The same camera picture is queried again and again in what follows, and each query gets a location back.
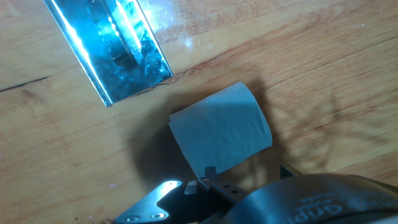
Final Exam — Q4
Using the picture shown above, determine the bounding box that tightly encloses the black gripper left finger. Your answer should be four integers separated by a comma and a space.
111, 166, 249, 224

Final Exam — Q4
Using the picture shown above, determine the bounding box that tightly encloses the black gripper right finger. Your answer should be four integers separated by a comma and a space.
279, 164, 302, 180

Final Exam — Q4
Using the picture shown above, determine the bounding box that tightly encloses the white toilet paper roll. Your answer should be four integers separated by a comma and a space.
169, 81, 274, 179

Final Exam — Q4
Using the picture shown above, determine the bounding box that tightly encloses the shiny metal toilet paper holder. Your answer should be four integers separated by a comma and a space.
42, 0, 174, 108

